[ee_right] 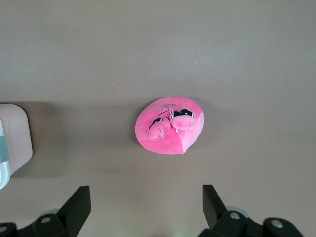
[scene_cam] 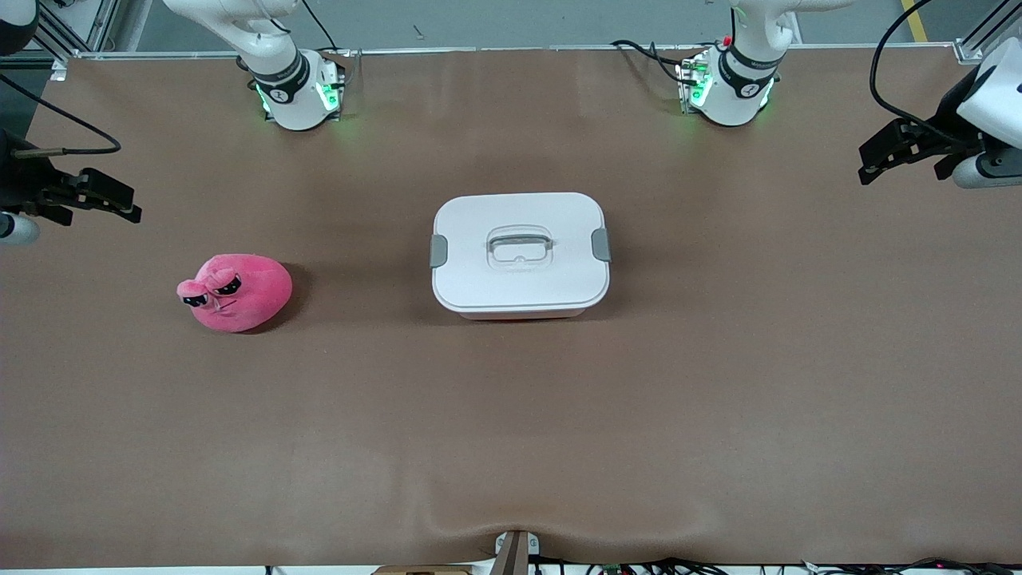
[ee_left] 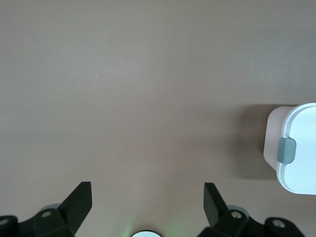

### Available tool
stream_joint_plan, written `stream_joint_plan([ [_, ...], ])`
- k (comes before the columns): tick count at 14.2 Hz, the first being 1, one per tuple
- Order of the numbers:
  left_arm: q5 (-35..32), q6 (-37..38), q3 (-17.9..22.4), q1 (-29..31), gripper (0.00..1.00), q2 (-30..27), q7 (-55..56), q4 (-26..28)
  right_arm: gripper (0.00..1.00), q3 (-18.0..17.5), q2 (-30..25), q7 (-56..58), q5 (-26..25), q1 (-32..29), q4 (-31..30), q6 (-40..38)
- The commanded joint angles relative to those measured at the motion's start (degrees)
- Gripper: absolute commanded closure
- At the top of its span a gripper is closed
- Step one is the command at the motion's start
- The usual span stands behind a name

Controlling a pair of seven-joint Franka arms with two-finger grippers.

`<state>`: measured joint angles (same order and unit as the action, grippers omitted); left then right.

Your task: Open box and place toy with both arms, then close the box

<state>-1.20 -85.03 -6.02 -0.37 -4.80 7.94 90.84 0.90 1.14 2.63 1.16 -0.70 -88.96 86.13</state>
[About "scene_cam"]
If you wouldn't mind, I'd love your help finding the pink plush toy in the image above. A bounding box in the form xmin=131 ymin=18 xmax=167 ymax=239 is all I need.
xmin=176 ymin=254 xmax=293 ymax=334

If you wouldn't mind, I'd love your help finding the grey lid handle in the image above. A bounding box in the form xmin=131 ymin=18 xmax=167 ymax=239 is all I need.
xmin=487 ymin=227 xmax=554 ymax=268

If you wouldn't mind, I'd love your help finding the white plastic box base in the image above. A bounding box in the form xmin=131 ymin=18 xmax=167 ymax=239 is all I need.
xmin=455 ymin=306 xmax=596 ymax=322

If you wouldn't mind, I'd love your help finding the brown table mat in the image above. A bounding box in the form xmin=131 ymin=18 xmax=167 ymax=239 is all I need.
xmin=0 ymin=44 xmax=1022 ymax=569

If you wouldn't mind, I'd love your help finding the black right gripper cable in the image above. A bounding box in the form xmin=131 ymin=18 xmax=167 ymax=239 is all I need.
xmin=0 ymin=73 xmax=122 ymax=156

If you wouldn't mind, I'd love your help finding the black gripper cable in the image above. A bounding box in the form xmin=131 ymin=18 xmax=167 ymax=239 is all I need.
xmin=0 ymin=73 xmax=122 ymax=156
xmin=870 ymin=0 xmax=971 ymax=149

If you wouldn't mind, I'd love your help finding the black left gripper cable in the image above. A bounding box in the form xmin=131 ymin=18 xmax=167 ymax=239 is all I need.
xmin=870 ymin=0 xmax=971 ymax=149

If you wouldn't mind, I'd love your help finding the aluminium frame profile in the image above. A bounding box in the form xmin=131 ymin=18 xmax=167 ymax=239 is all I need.
xmin=36 ymin=0 xmax=121 ymax=58
xmin=954 ymin=0 xmax=1022 ymax=63

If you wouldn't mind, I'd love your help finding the black right arm base cable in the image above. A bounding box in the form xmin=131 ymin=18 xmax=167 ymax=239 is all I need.
xmin=299 ymin=0 xmax=340 ymax=53

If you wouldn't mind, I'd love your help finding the black arm base cable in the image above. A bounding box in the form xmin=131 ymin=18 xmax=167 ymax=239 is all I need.
xmin=611 ymin=38 xmax=689 ymax=85
xmin=299 ymin=0 xmax=340 ymax=53

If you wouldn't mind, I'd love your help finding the black left arm base cable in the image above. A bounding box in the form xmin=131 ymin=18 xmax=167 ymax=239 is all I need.
xmin=611 ymin=38 xmax=689 ymax=85

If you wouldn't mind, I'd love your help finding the metal table edge rail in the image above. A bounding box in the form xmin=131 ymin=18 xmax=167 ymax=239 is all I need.
xmin=52 ymin=44 xmax=979 ymax=81

